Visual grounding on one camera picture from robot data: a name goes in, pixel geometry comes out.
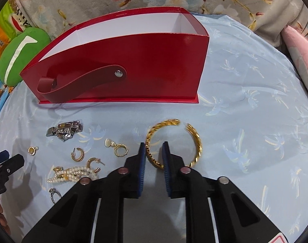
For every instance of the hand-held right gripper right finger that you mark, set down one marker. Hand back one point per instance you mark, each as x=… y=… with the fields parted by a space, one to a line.
x=165 y=164

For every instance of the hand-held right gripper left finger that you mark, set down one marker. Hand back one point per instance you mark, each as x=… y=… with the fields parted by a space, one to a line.
x=143 y=162

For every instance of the gold hoop earring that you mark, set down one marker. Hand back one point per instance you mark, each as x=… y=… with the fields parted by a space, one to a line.
x=91 y=161
x=81 y=155

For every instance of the green round cushion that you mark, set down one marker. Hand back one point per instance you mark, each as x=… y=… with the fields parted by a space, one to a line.
x=22 y=53

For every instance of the grey floral blanket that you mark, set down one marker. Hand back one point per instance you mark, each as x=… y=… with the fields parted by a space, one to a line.
x=93 y=0

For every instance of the silver metal wristwatch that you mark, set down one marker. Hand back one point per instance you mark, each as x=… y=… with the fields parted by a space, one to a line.
x=64 y=129

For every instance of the colourful cartoon printed blanket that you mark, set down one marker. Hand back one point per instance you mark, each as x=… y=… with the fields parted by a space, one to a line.
x=7 y=17

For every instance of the pink and white pillow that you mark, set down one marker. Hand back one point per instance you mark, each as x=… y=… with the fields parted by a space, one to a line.
x=303 y=58

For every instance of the small gold stud earring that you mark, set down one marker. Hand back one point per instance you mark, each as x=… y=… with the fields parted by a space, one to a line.
x=31 y=151

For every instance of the gold hoop earring heart charm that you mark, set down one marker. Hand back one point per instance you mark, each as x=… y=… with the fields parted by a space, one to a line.
x=118 y=149

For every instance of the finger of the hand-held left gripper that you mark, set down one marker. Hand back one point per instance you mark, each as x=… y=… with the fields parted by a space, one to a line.
x=13 y=163
x=0 y=157

